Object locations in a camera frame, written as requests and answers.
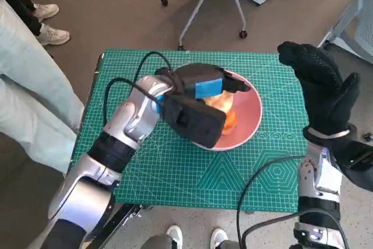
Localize grey mesh chair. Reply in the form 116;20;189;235
317;0;373;65

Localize person in light clothing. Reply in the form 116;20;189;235
0;0;85;174

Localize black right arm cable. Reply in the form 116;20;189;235
235;155;349;249

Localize round toy bread bun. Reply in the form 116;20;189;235
203;90;235;114

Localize pink bowl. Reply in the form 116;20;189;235
166;64;263;152

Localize green cutting mat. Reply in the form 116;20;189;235
69;49;309;212

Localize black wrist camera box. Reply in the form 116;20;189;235
161;94;227;149
328;141;373;193

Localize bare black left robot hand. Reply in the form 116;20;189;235
174;62;252;100

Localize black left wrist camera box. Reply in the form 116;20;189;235
161;94;227;149

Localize white shoe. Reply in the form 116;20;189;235
210;227;230;249
166;225;184;249

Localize black metal table rail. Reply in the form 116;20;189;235
87;204;155;249

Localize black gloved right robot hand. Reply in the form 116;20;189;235
276;41;361;137

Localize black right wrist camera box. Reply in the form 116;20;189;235
328;141;373;193

